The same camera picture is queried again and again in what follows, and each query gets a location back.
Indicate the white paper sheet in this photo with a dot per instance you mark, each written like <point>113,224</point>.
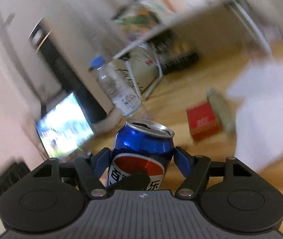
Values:
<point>259,119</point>

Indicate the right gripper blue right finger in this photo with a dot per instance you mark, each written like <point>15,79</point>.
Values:
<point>183,160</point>

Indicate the clear water bottle blue cap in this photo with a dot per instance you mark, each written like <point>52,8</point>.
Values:
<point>118,90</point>

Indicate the beige paper bag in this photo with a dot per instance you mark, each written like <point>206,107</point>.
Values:
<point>141,70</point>

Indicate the white folding table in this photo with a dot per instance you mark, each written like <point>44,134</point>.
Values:
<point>214,30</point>

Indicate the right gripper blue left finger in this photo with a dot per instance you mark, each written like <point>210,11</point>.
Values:
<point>101,161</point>

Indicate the bag of oranges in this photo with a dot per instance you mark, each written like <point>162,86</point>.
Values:
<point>138,17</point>

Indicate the blue Pepsi can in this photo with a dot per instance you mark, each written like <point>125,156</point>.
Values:
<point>141,146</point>

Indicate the silver lighter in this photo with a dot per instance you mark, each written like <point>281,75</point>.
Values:
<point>222,110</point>

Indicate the black tray under table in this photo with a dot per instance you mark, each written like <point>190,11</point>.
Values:
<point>180,62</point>

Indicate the red cigarette box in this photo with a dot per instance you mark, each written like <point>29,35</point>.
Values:
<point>202,121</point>

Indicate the monitor screen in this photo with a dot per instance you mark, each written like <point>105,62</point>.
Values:
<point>65,128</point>

